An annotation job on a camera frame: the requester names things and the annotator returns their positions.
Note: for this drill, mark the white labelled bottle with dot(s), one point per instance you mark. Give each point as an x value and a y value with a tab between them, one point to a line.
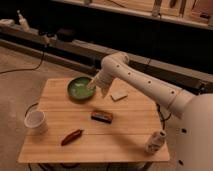
155	142

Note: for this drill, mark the brown black rectangular block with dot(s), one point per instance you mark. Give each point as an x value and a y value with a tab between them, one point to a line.
102	116

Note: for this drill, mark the wooden table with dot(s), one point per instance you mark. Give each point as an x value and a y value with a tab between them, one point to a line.
134	120

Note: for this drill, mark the white spray bottle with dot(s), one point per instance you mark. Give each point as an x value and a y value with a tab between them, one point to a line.
23	22

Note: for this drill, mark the black device on ledge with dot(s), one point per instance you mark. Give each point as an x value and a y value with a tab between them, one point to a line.
66	35

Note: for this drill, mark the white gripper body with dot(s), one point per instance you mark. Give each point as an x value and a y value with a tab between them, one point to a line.
98	81

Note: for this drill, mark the green ceramic bowl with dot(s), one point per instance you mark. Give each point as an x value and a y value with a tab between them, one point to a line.
77	89

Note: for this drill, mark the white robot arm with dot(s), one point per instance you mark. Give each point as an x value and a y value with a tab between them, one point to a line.
195	140

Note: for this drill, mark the beige sponge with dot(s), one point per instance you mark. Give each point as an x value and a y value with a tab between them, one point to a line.
118	94

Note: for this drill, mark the white paper cup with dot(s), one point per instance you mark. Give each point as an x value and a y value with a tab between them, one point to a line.
35	122

